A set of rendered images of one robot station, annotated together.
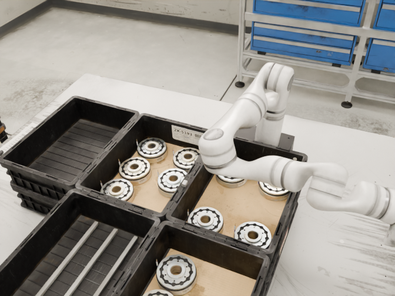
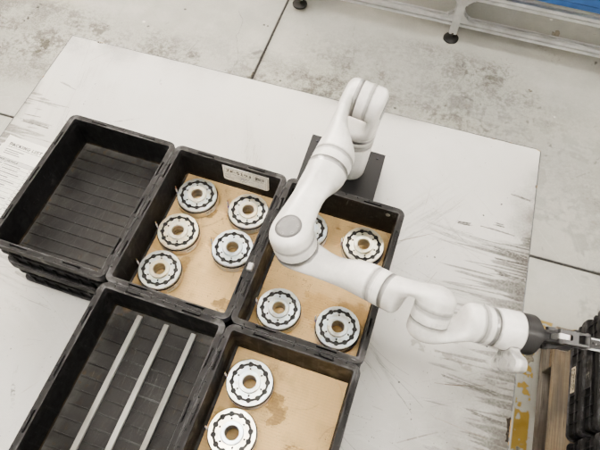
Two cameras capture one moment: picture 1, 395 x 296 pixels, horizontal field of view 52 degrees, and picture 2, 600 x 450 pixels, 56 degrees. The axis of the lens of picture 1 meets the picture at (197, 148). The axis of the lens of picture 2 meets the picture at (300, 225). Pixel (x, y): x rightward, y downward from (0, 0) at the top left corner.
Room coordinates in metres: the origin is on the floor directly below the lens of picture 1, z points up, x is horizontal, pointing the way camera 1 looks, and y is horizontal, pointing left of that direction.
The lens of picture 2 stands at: (0.27, 0.03, 2.10)
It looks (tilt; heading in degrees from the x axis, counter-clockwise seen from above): 61 degrees down; 350
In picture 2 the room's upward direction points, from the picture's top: 3 degrees clockwise
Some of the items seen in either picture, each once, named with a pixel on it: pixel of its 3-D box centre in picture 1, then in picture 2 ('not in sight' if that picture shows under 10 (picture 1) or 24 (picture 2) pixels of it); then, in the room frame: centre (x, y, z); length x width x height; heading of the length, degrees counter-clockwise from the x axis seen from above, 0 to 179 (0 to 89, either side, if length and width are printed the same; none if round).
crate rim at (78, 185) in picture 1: (151, 160); (201, 227); (0.95, 0.15, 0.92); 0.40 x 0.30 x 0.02; 154
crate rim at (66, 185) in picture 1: (73, 137); (87, 191); (1.08, 0.42, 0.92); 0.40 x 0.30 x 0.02; 154
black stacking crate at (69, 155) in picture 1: (77, 148); (93, 203); (1.08, 0.42, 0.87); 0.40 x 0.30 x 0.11; 154
